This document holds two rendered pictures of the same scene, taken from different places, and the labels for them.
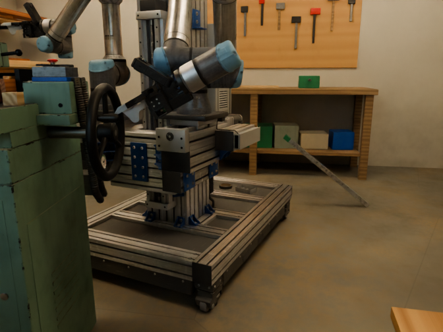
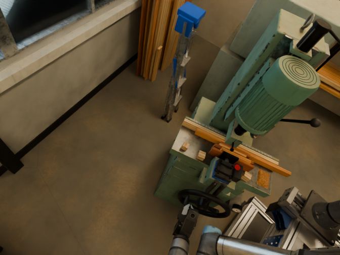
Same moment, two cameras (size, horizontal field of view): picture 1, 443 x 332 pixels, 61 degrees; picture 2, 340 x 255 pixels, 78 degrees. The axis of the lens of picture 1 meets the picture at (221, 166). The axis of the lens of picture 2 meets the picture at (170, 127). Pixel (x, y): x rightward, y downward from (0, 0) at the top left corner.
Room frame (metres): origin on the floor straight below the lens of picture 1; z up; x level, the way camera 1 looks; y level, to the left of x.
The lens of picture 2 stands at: (0.78, -0.05, 1.91)
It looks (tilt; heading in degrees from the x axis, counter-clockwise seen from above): 55 degrees down; 89
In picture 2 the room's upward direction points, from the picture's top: 25 degrees clockwise
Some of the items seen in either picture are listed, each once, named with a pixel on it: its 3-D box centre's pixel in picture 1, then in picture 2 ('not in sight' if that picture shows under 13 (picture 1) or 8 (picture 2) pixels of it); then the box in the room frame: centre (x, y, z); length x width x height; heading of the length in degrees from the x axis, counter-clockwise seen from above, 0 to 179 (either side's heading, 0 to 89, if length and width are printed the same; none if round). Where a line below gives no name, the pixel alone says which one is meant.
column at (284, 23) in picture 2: not in sight; (254, 85); (1.13, 0.97, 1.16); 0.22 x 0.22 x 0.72; 88
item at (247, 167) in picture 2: (27, 89); (230, 159); (1.17, 0.59, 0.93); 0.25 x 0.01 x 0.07; 178
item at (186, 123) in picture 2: not in sight; (229, 143); (1.15, 0.70, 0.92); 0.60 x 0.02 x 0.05; 178
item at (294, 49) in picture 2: not in sight; (305, 43); (1.13, 0.82, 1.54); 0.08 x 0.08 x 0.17; 88
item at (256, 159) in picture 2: not in sight; (242, 153); (1.24, 0.68, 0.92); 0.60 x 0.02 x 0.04; 178
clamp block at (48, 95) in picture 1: (58, 96); (220, 175); (1.14, 0.49, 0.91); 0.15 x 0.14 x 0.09; 178
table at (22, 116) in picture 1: (31, 111); (220, 165); (1.14, 0.57, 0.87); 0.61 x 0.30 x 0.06; 178
